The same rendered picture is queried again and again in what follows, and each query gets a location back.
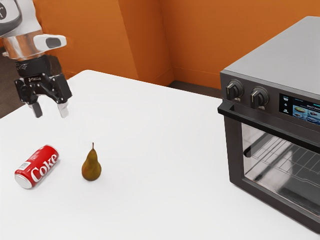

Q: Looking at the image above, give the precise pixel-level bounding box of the dark grey countertop oven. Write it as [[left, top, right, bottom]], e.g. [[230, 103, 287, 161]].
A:
[[217, 15, 320, 235]]

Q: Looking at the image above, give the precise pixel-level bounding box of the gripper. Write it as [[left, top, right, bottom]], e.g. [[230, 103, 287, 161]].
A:
[[13, 54, 73, 119]]

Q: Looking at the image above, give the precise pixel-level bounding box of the red soda can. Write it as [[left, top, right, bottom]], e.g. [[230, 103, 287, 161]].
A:
[[14, 144, 61, 190]]

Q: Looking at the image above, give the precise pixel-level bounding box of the brown green pear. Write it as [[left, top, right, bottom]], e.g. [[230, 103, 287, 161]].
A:
[[81, 142, 103, 182]]

